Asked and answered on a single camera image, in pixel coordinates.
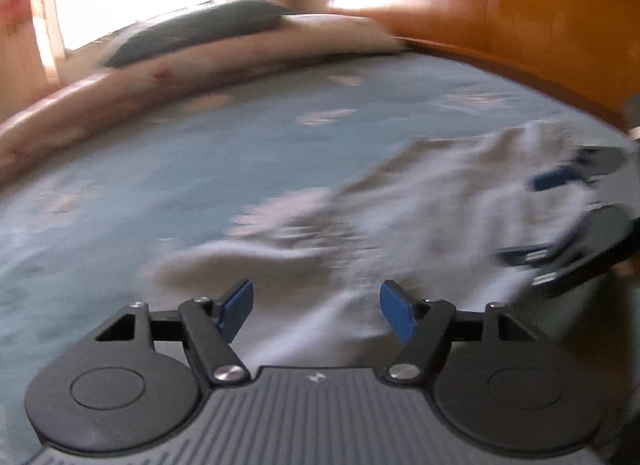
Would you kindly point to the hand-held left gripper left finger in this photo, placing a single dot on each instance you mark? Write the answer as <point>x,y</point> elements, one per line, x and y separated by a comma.
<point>237,307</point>

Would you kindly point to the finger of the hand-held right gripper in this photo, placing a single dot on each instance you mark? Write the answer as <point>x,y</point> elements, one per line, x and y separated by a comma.
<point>552,180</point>
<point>545,257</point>

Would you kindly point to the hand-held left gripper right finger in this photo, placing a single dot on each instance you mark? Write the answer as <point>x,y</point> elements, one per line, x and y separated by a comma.
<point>397,310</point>

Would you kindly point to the grey pants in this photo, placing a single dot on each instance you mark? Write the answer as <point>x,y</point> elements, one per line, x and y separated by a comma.
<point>400,225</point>

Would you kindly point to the blue floral bedsheet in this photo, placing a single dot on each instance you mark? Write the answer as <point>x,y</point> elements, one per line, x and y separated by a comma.
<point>150,170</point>

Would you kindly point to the wooden headboard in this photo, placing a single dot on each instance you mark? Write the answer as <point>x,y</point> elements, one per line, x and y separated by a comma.
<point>500,0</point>

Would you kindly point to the pink floral quilt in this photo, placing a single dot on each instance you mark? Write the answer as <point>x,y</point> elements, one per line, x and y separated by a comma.
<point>225,52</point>

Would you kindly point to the teal pillow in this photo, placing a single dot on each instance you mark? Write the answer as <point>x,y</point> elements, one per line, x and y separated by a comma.
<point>200,27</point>

